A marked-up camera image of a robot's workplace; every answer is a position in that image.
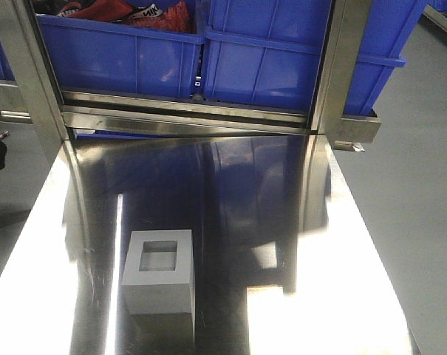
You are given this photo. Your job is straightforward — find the gray hollow square base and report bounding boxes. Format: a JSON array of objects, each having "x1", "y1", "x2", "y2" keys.
[{"x1": 121, "y1": 229, "x2": 195, "y2": 315}]

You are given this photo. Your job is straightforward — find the blue plastic bin right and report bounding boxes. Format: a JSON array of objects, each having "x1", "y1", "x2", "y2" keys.
[{"x1": 202, "y1": 1, "x2": 426, "y2": 115}]

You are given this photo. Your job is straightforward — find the blue bin with red items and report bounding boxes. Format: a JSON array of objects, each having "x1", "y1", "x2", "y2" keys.
[{"x1": 37, "y1": 1, "x2": 205, "y2": 98}]

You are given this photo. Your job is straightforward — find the red printed bags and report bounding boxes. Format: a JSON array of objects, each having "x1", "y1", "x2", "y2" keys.
[{"x1": 30, "y1": 0, "x2": 192, "y2": 33}]

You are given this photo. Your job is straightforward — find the stainless steel rack frame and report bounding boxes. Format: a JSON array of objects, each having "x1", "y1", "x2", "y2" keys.
[{"x1": 0, "y1": 1, "x2": 381, "y2": 160}]

